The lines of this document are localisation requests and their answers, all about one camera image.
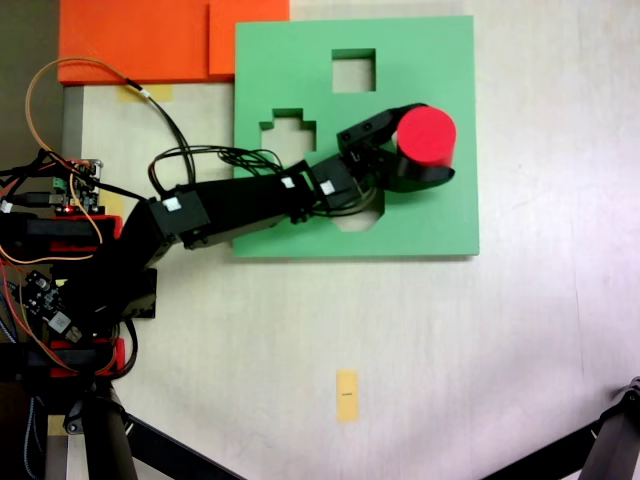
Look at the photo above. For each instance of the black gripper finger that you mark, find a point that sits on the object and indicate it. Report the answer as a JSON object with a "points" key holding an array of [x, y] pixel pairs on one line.
{"points": [[387, 122], [400, 177]]}

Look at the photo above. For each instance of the red cylinder block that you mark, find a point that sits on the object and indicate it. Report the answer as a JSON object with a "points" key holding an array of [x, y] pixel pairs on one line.
{"points": [[425, 135]]}

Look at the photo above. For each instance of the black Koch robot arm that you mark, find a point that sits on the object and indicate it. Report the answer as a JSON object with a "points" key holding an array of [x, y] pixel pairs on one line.
{"points": [[240, 205]]}

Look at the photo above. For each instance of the green shape sorting board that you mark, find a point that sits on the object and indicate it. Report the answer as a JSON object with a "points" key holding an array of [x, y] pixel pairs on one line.
{"points": [[425, 225]]}

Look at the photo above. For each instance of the yellow masking tape piece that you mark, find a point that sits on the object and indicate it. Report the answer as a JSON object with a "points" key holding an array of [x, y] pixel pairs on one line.
{"points": [[55, 425], [160, 92], [117, 206]]}

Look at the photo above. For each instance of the yellow tape with black print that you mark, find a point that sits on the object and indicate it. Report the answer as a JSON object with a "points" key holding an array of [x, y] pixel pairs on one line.
{"points": [[347, 395]]}

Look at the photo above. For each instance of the black tripod with notched leg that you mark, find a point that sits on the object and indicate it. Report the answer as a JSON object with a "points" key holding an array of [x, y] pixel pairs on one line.
{"points": [[615, 440]]}

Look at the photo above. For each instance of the black table clamp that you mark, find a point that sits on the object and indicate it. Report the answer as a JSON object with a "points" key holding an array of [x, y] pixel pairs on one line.
{"points": [[30, 230], [30, 362]]}

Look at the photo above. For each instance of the black circuit board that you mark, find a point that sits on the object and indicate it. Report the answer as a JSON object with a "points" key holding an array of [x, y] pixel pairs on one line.
{"points": [[60, 322]]}

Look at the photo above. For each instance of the red arm base plate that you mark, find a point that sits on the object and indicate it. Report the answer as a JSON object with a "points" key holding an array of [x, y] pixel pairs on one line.
{"points": [[114, 227]]}

